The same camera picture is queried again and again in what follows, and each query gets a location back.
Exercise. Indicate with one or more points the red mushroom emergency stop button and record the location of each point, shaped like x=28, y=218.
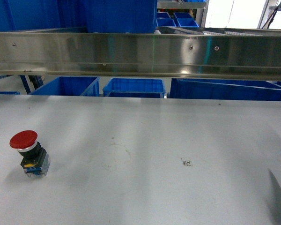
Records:
x=36, y=160

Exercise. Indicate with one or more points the large blue bin on shelf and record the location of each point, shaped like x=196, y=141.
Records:
x=120, y=16

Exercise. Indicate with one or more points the large blue bin below right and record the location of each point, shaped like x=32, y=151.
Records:
x=225, y=90

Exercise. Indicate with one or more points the small black QR sticker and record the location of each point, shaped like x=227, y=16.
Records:
x=186, y=161

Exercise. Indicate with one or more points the small blue bins far background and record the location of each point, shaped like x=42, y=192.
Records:
x=178, y=19

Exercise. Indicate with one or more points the blue bin below middle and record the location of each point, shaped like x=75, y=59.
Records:
x=134, y=88

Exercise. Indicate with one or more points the blue bin below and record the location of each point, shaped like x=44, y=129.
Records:
x=70, y=86
x=134, y=88

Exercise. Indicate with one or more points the blue bin below left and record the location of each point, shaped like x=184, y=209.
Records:
x=70, y=86

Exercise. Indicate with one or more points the stainless steel shelf rail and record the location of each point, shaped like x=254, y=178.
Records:
x=141, y=55

